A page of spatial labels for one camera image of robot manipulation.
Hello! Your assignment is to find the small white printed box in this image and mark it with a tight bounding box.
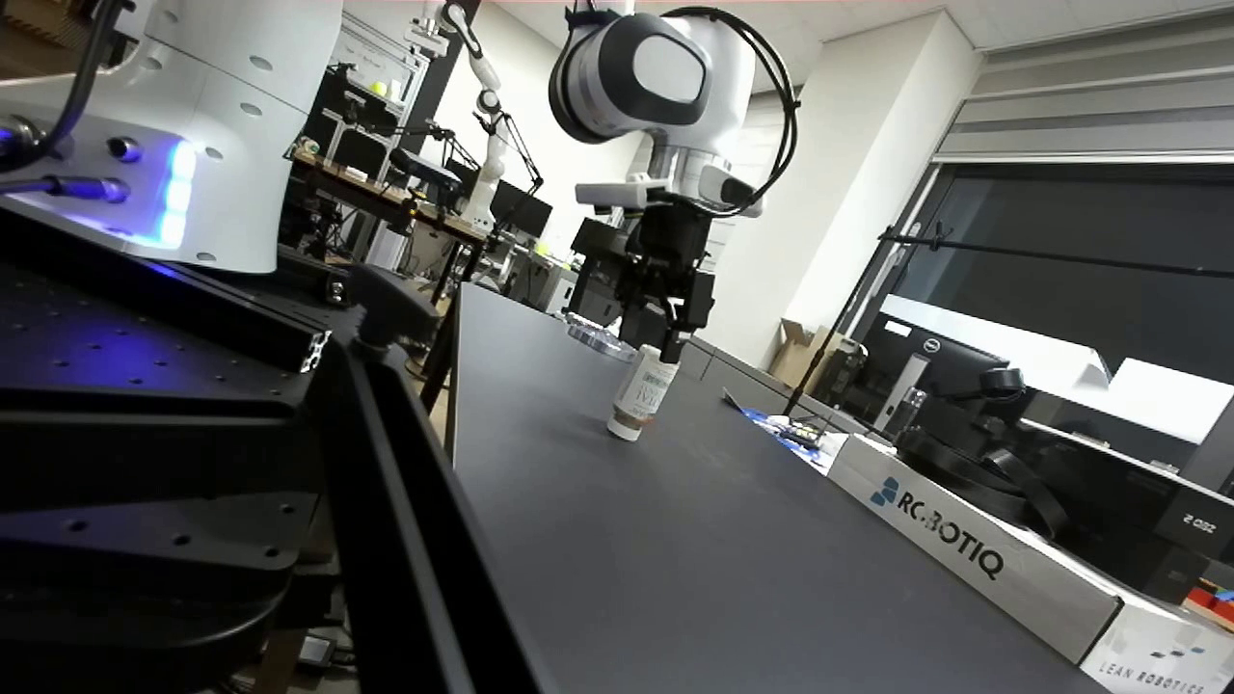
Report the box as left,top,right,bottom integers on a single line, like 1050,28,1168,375
1076,594,1234,694

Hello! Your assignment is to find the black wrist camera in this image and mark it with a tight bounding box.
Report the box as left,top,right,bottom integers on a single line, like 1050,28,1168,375
566,212,636,326

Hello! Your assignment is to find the white Robotiq box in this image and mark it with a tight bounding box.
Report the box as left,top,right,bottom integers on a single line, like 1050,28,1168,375
824,429,1127,666

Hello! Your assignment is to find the black aluminium frame rail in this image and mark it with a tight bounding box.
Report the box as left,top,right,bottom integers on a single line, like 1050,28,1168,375
317,334,548,694

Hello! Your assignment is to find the white plastic bottle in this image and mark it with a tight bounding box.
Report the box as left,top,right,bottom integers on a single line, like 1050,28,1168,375
605,341,684,449

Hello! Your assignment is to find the blue white leaflet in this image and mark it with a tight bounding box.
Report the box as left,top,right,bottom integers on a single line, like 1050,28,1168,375
734,405,852,470

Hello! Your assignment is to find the cluttered background desk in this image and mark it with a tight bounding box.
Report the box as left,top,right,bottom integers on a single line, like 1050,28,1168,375
281,130,494,305

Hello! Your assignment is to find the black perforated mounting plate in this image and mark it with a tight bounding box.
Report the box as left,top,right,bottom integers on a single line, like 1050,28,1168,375
0,202,347,694

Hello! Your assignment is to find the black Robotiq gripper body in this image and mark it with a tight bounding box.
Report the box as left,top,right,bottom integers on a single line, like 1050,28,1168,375
623,202,721,341

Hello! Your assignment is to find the brown cardboard box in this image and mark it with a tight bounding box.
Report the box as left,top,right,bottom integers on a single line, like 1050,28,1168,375
767,317,842,393

